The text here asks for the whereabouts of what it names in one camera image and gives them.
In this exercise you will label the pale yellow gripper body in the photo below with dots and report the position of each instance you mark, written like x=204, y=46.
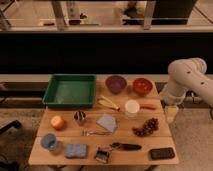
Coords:
x=170, y=113

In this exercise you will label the blue sponge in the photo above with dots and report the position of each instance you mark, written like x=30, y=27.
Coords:
x=76, y=151

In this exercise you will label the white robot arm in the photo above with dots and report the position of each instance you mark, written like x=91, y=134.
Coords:
x=185, y=75

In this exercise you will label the red bowl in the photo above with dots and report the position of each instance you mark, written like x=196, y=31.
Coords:
x=142, y=86

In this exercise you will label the purple bowl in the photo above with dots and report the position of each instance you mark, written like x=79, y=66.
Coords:
x=116, y=84

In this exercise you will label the orange carrot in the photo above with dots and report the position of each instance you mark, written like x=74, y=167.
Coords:
x=148, y=106

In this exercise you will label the bunch of dark grapes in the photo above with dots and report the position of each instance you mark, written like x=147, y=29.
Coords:
x=148, y=128

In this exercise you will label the white lidded container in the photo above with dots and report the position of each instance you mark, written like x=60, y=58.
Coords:
x=132, y=108

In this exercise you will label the black rectangular case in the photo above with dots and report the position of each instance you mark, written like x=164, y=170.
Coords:
x=162, y=153

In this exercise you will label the wooden table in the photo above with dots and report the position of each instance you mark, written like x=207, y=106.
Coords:
x=127, y=140

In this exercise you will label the blue folded cloth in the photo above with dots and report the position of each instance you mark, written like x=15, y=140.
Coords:
x=108, y=122

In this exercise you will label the yellow banana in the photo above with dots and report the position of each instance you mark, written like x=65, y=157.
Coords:
x=108, y=103

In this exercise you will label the small metal cup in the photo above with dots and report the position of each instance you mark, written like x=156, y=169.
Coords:
x=80, y=117

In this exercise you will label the green plastic tray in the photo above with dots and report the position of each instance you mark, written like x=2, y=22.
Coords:
x=70, y=91

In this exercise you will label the orange fruit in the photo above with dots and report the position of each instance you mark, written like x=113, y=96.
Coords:
x=57, y=122

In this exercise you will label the blue plastic cup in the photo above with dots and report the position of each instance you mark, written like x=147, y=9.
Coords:
x=49, y=142

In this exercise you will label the black chair base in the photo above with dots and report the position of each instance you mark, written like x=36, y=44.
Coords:
x=14, y=124

